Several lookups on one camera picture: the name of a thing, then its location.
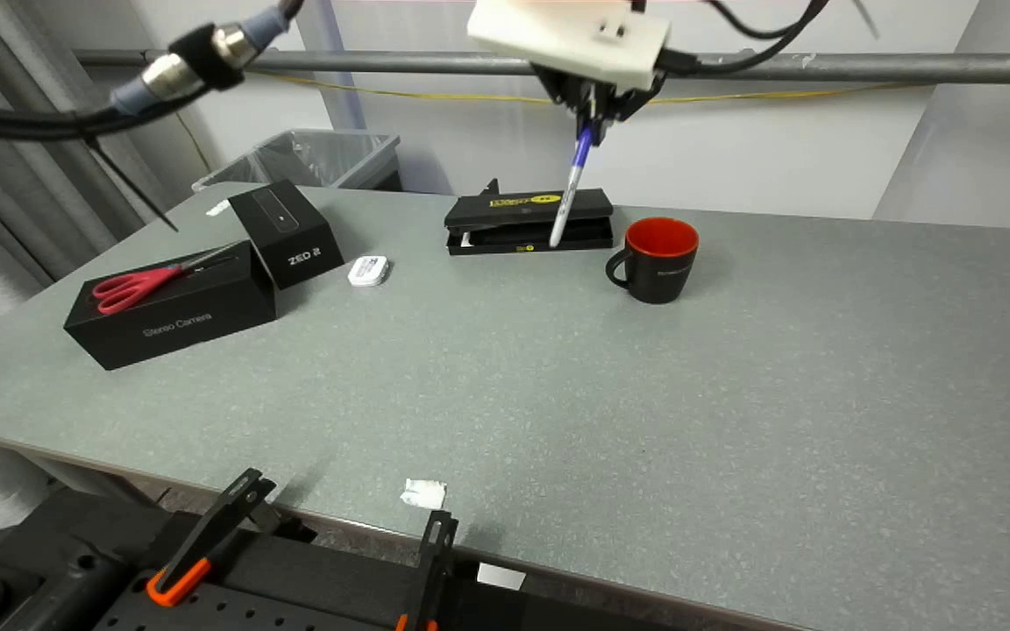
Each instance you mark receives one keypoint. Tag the white label sticker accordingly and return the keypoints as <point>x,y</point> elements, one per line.
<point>498,575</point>

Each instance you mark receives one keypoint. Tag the black box with camera picture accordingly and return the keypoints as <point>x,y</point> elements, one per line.
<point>289,233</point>

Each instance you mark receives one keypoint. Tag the black mug red inside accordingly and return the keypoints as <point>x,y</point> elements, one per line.
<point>661,270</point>

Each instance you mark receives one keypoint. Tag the grey metal rail pole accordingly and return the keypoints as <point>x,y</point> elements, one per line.
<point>877,68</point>

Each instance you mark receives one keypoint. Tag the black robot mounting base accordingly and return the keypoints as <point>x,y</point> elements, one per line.
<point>62,574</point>

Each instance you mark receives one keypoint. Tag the blue capped white marker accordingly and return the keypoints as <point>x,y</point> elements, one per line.
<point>565,197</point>

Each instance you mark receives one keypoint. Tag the white tape piece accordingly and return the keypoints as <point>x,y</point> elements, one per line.
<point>216,207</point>
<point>421,493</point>

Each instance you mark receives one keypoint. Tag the orange black clamp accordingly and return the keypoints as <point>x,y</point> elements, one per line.
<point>208,531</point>
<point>431,561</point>

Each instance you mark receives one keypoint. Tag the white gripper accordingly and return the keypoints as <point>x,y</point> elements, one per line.
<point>562,28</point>

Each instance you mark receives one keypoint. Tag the long black cardboard box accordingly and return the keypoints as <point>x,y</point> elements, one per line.
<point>190,318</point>

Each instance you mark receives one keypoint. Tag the small white eraser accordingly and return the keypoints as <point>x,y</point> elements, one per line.
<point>371,270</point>

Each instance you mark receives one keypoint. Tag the blue grey vertical strut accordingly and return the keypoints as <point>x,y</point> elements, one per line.
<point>334,101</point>

